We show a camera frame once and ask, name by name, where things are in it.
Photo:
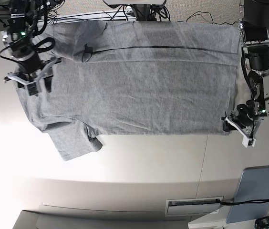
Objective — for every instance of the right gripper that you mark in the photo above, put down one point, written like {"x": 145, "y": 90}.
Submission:
{"x": 34, "y": 76}

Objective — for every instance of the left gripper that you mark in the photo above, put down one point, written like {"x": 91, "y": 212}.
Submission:
{"x": 244, "y": 119}

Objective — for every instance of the grey T-shirt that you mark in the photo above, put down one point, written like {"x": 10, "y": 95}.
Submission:
{"x": 134, "y": 78}

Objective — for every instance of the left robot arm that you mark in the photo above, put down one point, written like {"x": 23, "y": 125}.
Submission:
{"x": 254, "y": 35}

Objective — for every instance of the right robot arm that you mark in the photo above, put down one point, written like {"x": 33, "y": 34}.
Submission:
{"x": 29, "y": 19}

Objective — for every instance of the grey laptop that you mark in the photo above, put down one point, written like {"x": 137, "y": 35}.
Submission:
{"x": 254, "y": 184}

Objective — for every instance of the white cable tray box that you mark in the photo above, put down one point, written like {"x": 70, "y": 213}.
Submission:
{"x": 194, "y": 206}

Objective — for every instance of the central camera stand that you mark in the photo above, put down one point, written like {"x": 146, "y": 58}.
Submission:
{"x": 143, "y": 10}

